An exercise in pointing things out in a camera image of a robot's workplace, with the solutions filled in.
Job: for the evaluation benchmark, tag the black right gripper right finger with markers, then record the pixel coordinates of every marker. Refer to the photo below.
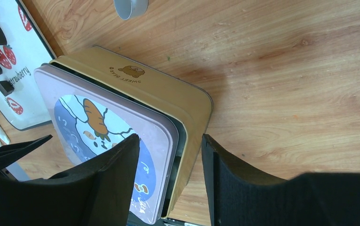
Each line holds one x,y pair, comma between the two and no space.
240,194

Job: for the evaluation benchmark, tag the dark chocolate block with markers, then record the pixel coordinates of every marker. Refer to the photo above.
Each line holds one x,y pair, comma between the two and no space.
6,88

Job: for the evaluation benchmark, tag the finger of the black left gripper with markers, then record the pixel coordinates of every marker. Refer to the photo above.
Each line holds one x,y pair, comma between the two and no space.
13,152

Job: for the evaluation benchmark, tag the yellow tin box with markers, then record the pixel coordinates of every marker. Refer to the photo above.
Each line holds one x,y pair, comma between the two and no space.
188,106

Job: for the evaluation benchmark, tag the strawberry print tray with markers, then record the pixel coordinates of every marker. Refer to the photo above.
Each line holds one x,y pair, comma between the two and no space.
27,49

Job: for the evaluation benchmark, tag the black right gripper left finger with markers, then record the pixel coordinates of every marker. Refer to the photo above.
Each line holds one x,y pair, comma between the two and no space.
94,193

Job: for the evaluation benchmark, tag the metal tongs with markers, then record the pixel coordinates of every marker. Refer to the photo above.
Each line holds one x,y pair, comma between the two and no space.
127,9

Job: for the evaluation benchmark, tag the silver tin lid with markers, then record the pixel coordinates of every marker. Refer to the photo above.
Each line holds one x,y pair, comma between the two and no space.
91,119

